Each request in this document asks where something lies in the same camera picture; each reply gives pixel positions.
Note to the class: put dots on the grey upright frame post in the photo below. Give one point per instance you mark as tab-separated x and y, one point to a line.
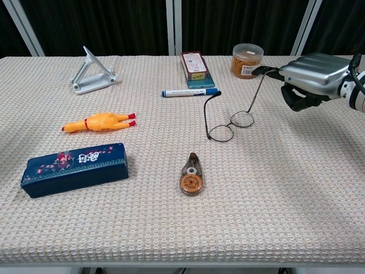
174	28

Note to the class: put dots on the clear orange correction tape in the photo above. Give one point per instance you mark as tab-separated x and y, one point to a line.
190	182

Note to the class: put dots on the yellow rubber chicken toy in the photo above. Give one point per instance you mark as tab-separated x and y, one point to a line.
99	122

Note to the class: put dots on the white folding phone stand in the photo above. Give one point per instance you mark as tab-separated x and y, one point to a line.
94	81

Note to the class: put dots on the dark blue floral pencil box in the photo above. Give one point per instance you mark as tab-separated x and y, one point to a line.
74	174

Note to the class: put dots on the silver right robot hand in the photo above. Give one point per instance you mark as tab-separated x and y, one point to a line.
313	74

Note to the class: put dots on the blue white marker pen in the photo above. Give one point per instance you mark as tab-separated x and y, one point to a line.
185	92

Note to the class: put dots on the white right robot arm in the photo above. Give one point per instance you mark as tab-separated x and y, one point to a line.
356	97

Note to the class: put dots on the thin black wire eyeglasses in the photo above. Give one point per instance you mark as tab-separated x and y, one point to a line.
242	119

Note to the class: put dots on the teal flat box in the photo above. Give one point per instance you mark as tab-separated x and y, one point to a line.
201	83

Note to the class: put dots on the grey slanted frame post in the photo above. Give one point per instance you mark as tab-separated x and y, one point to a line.
27	32
305	28

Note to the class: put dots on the black curtain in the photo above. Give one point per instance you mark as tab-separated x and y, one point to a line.
114	25

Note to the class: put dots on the beige waffle tablecloth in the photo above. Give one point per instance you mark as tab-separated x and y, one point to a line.
228	214

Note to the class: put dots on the red white card box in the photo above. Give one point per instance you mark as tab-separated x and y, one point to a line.
194	64

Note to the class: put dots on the clear jar of rubber bands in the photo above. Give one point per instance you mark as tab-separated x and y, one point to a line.
245	61

